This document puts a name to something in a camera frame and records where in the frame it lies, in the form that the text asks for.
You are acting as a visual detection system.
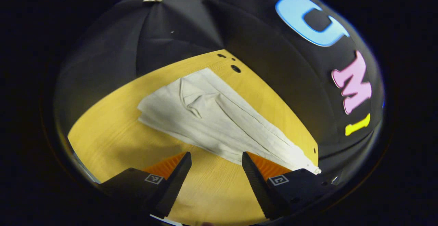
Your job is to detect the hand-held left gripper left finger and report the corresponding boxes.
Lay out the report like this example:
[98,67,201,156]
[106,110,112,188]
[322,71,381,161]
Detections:
[99,152,192,220]

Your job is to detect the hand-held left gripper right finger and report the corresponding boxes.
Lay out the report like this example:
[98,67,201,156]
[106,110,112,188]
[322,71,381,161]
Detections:
[242,152,343,221]

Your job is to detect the white jeans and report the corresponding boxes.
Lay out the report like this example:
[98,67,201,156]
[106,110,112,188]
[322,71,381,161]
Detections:
[138,68,322,175]

